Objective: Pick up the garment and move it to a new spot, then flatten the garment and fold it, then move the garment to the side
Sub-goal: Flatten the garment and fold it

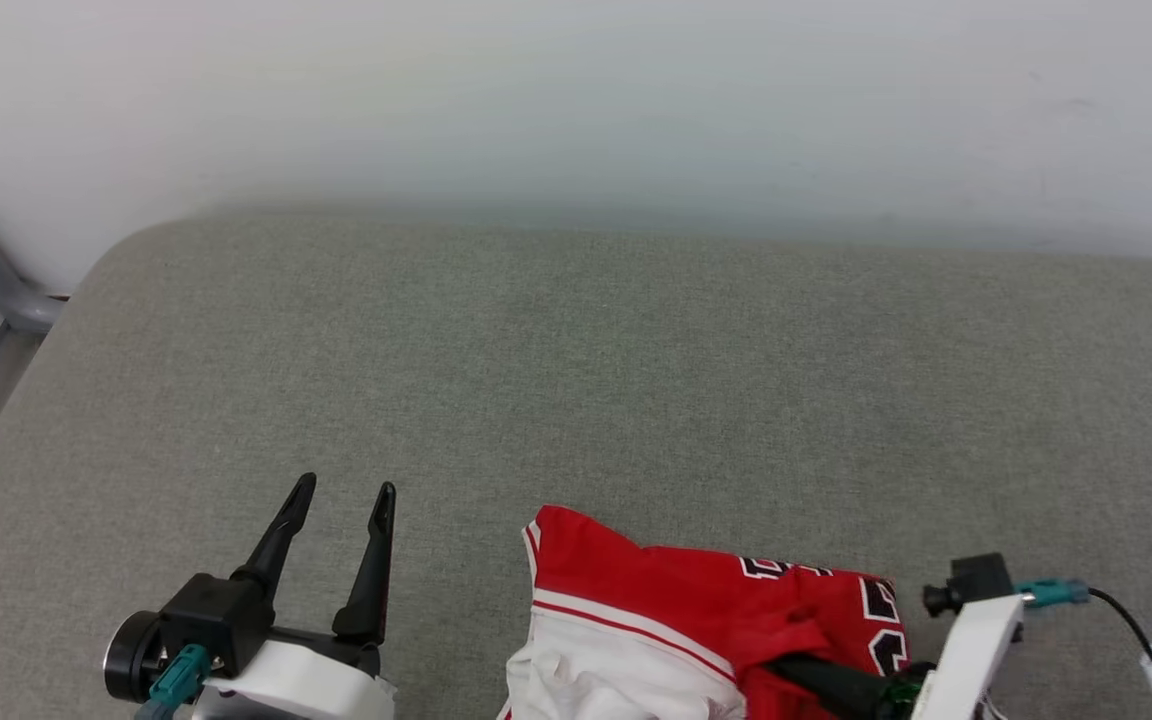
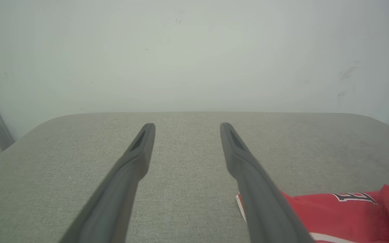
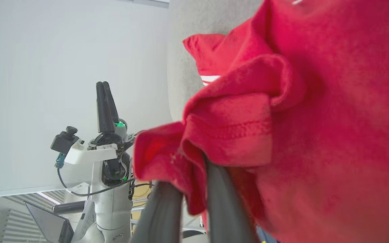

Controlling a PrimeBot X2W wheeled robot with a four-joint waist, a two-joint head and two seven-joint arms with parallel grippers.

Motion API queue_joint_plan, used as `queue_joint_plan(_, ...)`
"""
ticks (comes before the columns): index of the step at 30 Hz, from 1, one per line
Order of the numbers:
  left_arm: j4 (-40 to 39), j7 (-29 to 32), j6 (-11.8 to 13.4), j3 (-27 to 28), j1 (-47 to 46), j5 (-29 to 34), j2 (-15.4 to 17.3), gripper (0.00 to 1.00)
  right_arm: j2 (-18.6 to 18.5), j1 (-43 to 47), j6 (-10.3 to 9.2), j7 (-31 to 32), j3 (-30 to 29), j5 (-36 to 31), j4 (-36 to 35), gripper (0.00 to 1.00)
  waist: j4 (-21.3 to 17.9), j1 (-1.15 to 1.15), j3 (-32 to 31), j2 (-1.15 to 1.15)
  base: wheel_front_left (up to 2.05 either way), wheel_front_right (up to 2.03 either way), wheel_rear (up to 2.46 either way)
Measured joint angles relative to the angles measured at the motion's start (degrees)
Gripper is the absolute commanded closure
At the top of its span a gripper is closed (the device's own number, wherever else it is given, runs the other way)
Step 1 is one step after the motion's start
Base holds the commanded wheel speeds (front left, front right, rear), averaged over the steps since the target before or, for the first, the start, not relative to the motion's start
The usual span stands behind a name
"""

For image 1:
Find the right teal cable connector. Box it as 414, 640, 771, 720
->
1014, 577, 1090, 609

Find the grey fabric sofa seat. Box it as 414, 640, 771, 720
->
0, 208, 1152, 720

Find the red and white jersey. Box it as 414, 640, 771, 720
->
496, 505, 909, 720

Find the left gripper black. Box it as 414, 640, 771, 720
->
104, 473, 398, 701

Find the left teal cable connector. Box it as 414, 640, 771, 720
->
134, 644, 210, 720

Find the teal cable connector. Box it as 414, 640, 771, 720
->
1014, 577, 1090, 609
134, 644, 210, 720

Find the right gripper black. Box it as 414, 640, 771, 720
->
766, 655, 932, 720

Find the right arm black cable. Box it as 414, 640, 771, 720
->
1084, 587, 1152, 720

